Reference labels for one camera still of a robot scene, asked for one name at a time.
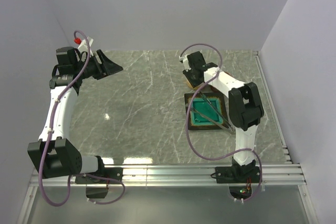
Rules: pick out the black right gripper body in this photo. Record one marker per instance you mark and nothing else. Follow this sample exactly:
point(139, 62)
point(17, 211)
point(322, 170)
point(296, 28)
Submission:
point(189, 74)

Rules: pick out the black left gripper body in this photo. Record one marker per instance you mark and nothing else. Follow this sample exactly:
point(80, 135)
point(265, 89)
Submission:
point(92, 68)

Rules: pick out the metal food tongs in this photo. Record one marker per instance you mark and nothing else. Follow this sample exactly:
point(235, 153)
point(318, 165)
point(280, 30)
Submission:
point(212, 116)

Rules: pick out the cream round container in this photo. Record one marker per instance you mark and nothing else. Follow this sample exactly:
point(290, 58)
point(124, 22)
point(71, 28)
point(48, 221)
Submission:
point(190, 85)

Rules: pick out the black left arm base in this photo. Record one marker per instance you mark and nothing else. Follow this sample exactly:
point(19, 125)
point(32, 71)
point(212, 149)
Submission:
point(108, 175)

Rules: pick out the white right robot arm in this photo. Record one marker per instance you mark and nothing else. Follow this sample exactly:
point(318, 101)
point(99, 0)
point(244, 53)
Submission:
point(245, 108)

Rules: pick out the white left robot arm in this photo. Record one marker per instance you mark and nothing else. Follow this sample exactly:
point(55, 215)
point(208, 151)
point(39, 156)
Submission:
point(53, 155)

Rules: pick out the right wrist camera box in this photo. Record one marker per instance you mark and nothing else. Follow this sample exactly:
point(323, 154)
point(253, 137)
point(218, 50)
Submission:
point(184, 60)

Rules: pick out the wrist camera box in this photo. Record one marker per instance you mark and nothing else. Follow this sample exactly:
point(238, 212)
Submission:
point(184, 60)
point(82, 44)

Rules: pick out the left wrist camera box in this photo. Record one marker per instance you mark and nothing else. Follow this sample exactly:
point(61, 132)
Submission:
point(82, 44)

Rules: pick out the aluminium mounting rail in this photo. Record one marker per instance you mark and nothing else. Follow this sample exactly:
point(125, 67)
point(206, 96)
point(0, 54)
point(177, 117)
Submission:
point(196, 175)

